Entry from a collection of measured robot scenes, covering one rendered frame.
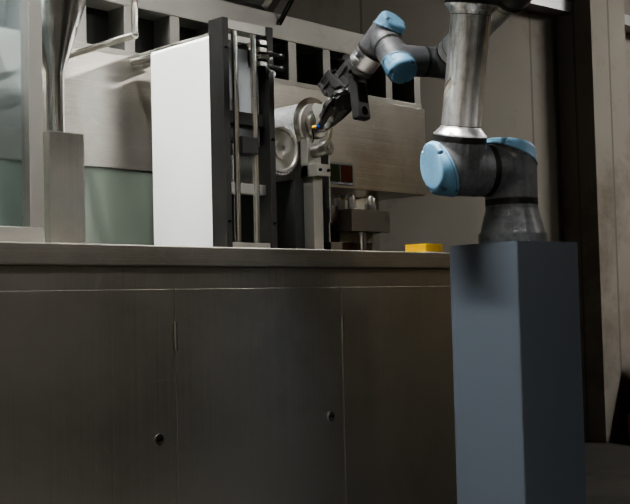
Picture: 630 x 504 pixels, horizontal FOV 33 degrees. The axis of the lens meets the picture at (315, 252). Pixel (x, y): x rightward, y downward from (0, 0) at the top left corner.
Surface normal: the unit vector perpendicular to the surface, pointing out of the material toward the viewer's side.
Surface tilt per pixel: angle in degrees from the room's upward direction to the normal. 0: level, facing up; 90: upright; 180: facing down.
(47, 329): 90
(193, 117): 90
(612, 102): 90
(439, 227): 90
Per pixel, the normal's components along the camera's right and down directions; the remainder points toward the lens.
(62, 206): 0.72, -0.05
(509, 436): -0.79, -0.01
